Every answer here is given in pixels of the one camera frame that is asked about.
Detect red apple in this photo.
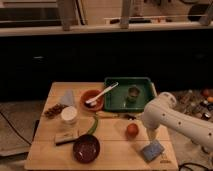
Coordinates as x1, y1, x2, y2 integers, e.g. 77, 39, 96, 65
125, 123, 139, 139

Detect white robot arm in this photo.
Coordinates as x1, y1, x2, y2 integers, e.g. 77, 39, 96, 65
142, 92, 213, 151

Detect dark purple bowl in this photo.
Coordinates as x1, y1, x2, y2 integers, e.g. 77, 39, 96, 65
73, 134, 100, 164

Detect orange bowl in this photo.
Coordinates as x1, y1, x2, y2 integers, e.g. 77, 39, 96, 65
80, 89, 104, 112

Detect blue sponge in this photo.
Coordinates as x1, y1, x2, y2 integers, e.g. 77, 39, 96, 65
140, 140, 165, 162

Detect green plastic tray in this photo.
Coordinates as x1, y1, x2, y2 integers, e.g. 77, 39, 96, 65
104, 77, 155, 113

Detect green metal cup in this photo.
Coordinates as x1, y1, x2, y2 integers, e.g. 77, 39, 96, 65
126, 86, 140, 106

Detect green bean pod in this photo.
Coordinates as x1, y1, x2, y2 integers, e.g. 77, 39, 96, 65
87, 116, 98, 135

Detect white plastic spoon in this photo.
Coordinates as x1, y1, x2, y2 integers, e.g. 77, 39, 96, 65
85, 82, 119, 106

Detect white cup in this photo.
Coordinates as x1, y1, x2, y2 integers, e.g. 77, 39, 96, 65
61, 106, 77, 124

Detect wooden block eraser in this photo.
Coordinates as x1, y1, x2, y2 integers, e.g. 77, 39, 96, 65
54, 131, 78, 145

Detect brown grape bunch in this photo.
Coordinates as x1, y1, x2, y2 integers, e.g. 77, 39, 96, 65
44, 104, 66, 119

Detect black cable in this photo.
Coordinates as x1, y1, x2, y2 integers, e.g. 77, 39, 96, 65
178, 162, 213, 171

